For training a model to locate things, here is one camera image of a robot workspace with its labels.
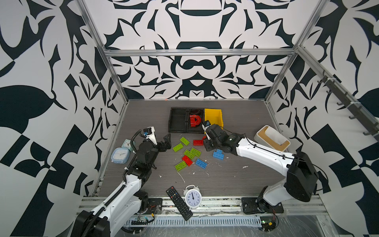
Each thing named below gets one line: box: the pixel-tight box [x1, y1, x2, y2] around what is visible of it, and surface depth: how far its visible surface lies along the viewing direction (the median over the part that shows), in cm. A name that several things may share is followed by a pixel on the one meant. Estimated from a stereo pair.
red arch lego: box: [189, 114, 202, 128], surface depth 108 cm
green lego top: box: [179, 136, 190, 146], surface depth 99 cm
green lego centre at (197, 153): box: [189, 147, 202, 158], surface depth 94 cm
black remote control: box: [165, 186, 193, 221], surface depth 75 cm
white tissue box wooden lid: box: [254, 124, 291, 152], surface depth 95 cm
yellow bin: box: [204, 108, 224, 130], surface depth 107 cm
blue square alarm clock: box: [110, 147, 130, 164], surface depth 89 cm
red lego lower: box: [181, 155, 193, 167], surface depth 90 cm
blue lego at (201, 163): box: [195, 158, 208, 169], surface depth 89 cm
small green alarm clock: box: [121, 138, 134, 152], surface depth 96 cm
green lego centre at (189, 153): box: [183, 149, 195, 159], surface depth 93 cm
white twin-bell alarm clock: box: [183, 184, 203, 210], surface depth 76 cm
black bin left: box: [168, 107, 188, 133], surface depth 106 cm
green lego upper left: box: [172, 142, 184, 153], surface depth 96 cm
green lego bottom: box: [174, 160, 188, 172], surface depth 88 cm
